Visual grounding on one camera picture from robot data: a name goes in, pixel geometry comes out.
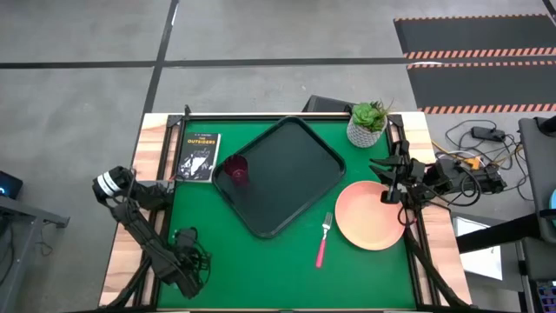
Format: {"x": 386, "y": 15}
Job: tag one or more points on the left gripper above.
{"x": 187, "y": 239}

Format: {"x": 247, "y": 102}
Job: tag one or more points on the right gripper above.
{"x": 415, "y": 174}

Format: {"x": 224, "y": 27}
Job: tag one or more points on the red translucent plastic cup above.
{"x": 236, "y": 169}

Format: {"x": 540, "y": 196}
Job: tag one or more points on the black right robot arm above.
{"x": 452, "y": 176}

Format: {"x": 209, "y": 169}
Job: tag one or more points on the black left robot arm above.
{"x": 139, "y": 226}

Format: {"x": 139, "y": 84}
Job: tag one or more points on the orange round plate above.
{"x": 365, "y": 217}

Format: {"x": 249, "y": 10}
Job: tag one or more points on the dark grey plastic tray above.
{"x": 286, "y": 174}

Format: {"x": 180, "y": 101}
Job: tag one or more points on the succulent in white pot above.
{"x": 365, "y": 135}

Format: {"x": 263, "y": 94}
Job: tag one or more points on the yellow power plug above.
{"x": 472, "y": 163}

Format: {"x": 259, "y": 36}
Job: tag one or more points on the green table mat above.
{"x": 260, "y": 269}

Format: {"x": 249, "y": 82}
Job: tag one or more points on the black paperback book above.
{"x": 200, "y": 156}

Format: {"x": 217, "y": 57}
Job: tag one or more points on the black flat box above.
{"x": 323, "y": 104}

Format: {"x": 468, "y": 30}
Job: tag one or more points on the black power adapter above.
{"x": 488, "y": 133}

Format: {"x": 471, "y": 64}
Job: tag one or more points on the black orange-striped floor mat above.
{"x": 478, "y": 87}
{"x": 473, "y": 35}

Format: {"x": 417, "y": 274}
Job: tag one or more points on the black flat beam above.
{"x": 499, "y": 235}

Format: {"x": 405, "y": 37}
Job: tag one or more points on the white paper sheet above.
{"x": 482, "y": 265}

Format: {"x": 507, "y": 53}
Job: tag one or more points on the grey cart top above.
{"x": 538, "y": 174}

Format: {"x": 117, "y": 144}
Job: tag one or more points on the grey metal desk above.
{"x": 26, "y": 211}

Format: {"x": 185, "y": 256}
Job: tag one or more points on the black box blue light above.
{"x": 8, "y": 184}

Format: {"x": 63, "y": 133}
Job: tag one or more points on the black diagonal frame strut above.
{"x": 130, "y": 287}
{"x": 434, "y": 274}

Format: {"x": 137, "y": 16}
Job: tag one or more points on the black aluminium table frame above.
{"x": 166, "y": 143}

